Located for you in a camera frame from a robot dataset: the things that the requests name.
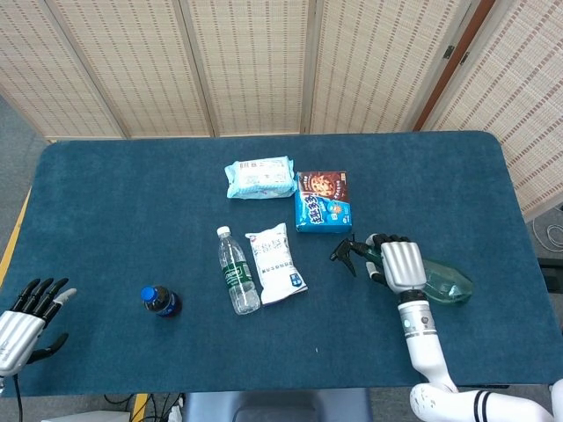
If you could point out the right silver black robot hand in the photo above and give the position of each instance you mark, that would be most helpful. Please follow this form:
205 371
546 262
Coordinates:
402 266

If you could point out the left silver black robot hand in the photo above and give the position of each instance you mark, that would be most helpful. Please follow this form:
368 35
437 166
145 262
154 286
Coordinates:
17 336

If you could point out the green transparent spray bottle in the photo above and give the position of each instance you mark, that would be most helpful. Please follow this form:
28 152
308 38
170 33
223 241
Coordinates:
448 285

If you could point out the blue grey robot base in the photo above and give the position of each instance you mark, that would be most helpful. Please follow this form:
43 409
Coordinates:
264 406

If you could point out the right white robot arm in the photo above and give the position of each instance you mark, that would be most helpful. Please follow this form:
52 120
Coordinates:
422 343

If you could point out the small cola bottle blue cap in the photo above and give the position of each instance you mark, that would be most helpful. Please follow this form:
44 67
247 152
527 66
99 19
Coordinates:
163 303

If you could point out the clear water bottle green label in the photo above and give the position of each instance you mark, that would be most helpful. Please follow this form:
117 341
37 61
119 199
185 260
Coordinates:
237 272

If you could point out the blue brown cookie box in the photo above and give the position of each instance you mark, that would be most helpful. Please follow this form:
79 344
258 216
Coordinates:
323 202

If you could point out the white box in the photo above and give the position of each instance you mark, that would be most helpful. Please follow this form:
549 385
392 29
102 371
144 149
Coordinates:
101 416

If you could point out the white plastic pouch blue print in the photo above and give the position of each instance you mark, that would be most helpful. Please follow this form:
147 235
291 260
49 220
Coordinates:
275 264

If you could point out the black floor stand base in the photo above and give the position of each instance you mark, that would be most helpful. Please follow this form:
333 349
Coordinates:
554 264

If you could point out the light blue wet wipes pack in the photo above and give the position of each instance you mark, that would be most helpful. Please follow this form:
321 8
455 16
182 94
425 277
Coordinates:
259 178

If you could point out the white power strip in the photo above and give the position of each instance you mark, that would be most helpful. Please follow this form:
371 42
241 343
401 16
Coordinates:
176 414

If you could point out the dark blue table cloth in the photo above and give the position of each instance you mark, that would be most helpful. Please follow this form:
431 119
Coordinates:
132 198

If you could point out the woven bamboo screen panel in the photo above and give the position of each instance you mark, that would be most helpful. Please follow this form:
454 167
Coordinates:
250 66
378 66
132 66
35 66
519 88

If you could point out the black screen hinge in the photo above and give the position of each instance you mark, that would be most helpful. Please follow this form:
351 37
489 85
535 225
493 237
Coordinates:
464 58
448 52

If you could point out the brown wooden post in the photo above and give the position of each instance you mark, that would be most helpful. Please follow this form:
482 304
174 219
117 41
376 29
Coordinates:
436 96

